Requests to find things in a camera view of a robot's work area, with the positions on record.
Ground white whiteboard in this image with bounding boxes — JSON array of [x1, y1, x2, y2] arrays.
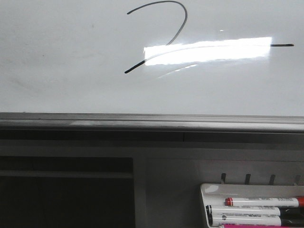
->
[[0, 0, 304, 116]]

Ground lower black-capped whiteboard marker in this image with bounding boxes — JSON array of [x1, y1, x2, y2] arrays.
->
[[208, 215, 304, 227]]

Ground white marker tray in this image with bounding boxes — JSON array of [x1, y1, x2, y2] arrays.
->
[[200, 183, 304, 228]]

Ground pink whiteboard marker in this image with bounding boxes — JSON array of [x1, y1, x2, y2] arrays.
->
[[219, 224, 304, 228]]

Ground upper black-capped whiteboard marker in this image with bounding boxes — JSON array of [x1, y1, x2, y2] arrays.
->
[[205, 204, 304, 217]]

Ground red-capped whiteboard marker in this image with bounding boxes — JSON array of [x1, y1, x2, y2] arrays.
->
[[225, 196, 304, 208]]

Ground black-capped whiteboard marker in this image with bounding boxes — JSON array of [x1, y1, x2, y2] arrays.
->
[[208, 215, 304, 227], [205, 204, 304, 217]]

